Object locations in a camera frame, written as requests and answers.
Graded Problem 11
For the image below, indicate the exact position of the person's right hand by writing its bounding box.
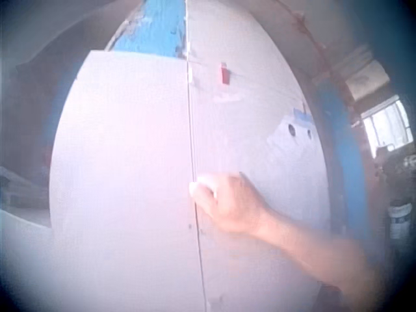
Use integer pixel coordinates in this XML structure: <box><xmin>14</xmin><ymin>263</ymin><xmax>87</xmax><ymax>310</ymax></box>
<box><xmin>189</xmin><ymin>173</ymin><xmax>272</xmax><ymax>235</ymax></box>

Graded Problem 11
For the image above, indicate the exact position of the white sponge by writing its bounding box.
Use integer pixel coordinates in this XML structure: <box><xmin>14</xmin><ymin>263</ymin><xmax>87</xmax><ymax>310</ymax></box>
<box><xmin>188</xmin><ymin>174</ymin><xmax>218</xmax><ymax>198</ymax></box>

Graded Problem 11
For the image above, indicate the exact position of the blue masking tape strip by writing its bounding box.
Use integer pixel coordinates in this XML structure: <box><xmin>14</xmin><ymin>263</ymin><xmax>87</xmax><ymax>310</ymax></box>
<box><xmin>292</xmin><ymin>107</ymin><xmax>313</xmax><ymax>128</ymax></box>

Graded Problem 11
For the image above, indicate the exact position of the white plastic bucket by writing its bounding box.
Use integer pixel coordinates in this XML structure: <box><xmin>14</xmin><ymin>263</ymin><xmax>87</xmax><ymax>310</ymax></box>
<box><xmin>387</xmin><ymin>203</ymin><xmax>413</xmax><ymax>241</ymax></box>

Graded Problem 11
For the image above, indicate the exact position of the window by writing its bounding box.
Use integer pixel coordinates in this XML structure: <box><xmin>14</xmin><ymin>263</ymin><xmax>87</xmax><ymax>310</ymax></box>
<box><xmin>361</xmin><ymin>97</ymin><xmax>413</xmax><ymax>151</ymax></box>

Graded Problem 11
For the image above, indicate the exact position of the large white wall tile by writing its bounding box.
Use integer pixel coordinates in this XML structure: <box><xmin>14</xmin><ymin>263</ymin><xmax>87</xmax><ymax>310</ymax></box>
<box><xmin>49</xmin><ymin>50</ymin><xmax>207</xmax><ymax>312</ymax></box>
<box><xmin>185</xmin><ymin>0</ymin><xmax>332</xmax><ymax>312</ymax></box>

